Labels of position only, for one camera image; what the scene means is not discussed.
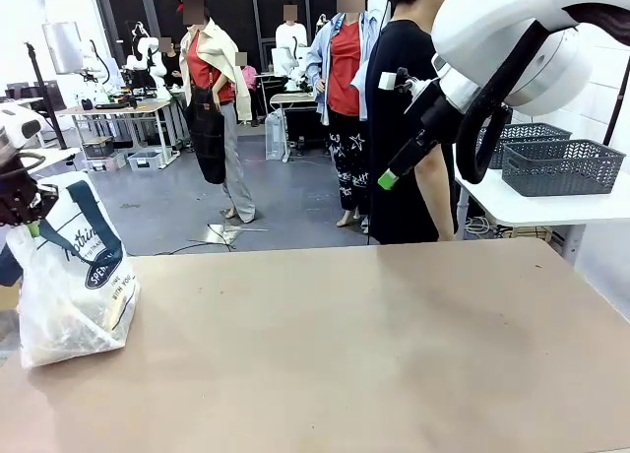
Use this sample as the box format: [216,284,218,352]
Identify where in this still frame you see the black slanted stand pole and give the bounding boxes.
[602,53,630,147]

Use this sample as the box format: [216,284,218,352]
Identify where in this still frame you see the clear plastic bag navy handles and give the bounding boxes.
[0,170,142,370]

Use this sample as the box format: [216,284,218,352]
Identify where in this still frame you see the background person in black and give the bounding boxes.
[157,36,183,88]

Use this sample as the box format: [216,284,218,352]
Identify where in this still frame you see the white side table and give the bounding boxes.
[452,166,630,227]

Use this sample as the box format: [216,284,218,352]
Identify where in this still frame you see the clear storage bin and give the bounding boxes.
[95,151,128,172]

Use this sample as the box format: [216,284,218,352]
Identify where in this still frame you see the black floor cable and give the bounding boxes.
[153,239,237,257]

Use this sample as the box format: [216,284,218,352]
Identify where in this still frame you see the black storage bin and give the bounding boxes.
[81,136,117,159]

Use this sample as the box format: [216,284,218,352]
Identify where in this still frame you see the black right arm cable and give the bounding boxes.
[455,2,630,186]

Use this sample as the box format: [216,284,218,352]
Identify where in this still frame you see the mannequin blue shirt red top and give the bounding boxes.
[304,0,393,228]

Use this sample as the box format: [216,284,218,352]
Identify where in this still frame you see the translucent plastic container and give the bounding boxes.
[264,108,289,162]

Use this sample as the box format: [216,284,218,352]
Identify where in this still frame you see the white storage box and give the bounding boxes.
[550,224,587,267]

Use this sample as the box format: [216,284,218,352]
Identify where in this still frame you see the person in black t-shirt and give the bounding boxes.
[366,0,462,246]

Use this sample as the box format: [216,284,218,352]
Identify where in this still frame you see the background person in white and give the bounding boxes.
[274,3,310,53]

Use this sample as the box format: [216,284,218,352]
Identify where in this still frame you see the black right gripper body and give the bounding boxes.
[404,81,464,152]

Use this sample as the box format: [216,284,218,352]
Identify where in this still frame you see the metal mannequin base plate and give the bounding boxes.
[205,221,270,247]

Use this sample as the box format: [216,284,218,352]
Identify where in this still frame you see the person's right forearm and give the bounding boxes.
[414,145,457,227]

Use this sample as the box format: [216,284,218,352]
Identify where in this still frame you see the white storage bin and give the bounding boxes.
[126,149,166,172]

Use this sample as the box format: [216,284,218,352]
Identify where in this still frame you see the seated person in pink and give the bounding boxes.
[235,51,260,127]

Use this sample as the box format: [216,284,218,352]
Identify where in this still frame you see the grey plastic lattice basket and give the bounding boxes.
[501,138,626,198]
[479,122,572,171]

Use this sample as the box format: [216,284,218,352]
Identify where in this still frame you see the white desk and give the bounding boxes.
[0,96,45,110]

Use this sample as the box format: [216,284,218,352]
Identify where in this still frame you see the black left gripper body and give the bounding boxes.
[0,166,60,227]

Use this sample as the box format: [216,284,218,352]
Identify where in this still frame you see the mannequin beige jacket red shirt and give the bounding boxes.
[176,0,257,226]

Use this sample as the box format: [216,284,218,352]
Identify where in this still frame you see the grey rectangular panel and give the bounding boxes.
[41,22,85,75]

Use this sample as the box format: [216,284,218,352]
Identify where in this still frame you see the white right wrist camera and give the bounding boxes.
[377,67,424,97]

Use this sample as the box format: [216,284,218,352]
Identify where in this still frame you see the black tripod stand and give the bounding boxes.
[23,41,68,149]

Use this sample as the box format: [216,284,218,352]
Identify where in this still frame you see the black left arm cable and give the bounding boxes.
[0,153,46,179]

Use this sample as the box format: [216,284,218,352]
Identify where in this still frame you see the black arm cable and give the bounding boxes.
[0,153,46,179]
[455,2,630,186]

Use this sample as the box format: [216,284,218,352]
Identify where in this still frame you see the dark background desk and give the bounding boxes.
[269,92,319,149]

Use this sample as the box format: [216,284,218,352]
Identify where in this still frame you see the wood-top workbench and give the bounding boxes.
[56,99,178,168]

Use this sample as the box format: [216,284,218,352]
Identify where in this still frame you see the white cable coil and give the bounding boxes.
[464,215,495,237]

